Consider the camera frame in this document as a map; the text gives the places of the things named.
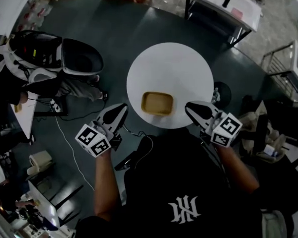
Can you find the person's right forearm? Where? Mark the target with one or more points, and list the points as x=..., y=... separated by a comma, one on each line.
x=236, y=167

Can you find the black chest device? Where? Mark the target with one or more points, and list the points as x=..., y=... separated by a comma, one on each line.
x=125, y=162

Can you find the person's black t-shirt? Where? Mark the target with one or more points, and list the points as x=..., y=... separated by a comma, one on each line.
x=164, y=177

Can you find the grey marble table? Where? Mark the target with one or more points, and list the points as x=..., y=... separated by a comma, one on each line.
x=43, y=204

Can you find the beige bag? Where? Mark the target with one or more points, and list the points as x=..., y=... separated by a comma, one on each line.
x=248, y=116

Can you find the pink sponge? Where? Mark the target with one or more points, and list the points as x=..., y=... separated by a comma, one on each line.
x=237, y=12

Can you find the cream plastic chair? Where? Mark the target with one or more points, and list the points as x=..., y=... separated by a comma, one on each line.
x=39, y=160

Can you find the black office chair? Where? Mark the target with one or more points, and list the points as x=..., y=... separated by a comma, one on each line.
x=260, y=130

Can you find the white table black frame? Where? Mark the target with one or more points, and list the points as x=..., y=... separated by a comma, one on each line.
x=249, y=14

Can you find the crumpled clear plastic bottle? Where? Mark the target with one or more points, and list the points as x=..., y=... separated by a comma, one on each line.
x=216, y=95

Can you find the white rectangular table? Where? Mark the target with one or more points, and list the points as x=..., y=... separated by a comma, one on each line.
x=27, y=118

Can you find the white power strip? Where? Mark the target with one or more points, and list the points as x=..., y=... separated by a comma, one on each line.
x=55, y=105

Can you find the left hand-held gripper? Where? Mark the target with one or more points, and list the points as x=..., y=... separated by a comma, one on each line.
x=93, y=140

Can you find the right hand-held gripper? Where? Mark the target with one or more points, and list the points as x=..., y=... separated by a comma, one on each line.
x=226, y=130

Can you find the person's left forearm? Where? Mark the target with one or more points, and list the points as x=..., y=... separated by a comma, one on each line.
x=105, y=182

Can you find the black mesh waste bin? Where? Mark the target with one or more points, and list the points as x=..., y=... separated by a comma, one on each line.
x=225, y=90

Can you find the round white table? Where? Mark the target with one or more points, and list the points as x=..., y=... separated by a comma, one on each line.
x=169, y=68

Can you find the group of clear water jugs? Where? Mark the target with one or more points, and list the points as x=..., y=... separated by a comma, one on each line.
x=38, y=10

